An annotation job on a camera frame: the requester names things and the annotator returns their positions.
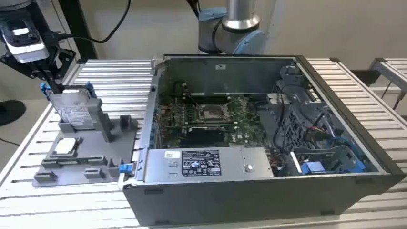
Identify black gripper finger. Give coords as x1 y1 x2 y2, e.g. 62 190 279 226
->
50 47 78 94
0 53 58 93

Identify hard disk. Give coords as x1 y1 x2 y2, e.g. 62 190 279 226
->
41 82 97 127

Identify grey metal disk bay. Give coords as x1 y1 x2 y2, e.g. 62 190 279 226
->
258 78 381 177

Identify blue disk carrier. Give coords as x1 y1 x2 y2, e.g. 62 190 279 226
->
301 162 327 173

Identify black round stand base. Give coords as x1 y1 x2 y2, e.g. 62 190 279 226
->
0 100 27 126

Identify silver CPU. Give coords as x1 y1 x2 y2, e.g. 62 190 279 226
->
54 137 79 155

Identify grey parts rack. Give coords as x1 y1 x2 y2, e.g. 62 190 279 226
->
34 82 139 189

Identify installed RAM sticks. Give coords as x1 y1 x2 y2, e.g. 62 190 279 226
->
186 93 231 99

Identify CPU socket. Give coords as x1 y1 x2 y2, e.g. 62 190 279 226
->
197 104 231 121

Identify silver power supply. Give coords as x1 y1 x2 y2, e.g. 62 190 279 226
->
143 147 275 183

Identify black graphics card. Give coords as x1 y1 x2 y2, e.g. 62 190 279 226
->
187 126 226 147

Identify green motherboard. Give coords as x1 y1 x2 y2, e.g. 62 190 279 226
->
157 94 271 149

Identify open black PC case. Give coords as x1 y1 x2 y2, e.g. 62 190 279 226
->
118 53 407 226

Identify metal slat side table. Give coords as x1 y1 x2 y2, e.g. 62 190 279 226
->
369 57 407 96

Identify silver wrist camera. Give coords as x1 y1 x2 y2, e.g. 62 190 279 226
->
2 21 51 64

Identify black upright post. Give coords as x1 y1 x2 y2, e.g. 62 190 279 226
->
62 0 98 61

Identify black camera cable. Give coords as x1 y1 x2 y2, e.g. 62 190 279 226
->
51 0 133 44

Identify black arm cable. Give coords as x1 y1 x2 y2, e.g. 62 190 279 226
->
186 0 202 15

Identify black wire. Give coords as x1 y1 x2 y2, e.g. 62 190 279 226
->
273 83 309 156

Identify red yellow wire bundle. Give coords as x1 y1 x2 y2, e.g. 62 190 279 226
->
306 127 329 144

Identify black table bracket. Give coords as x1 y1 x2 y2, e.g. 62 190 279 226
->
351 69 381 86

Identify blue wire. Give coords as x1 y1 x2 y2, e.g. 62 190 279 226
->
327 137 361 163

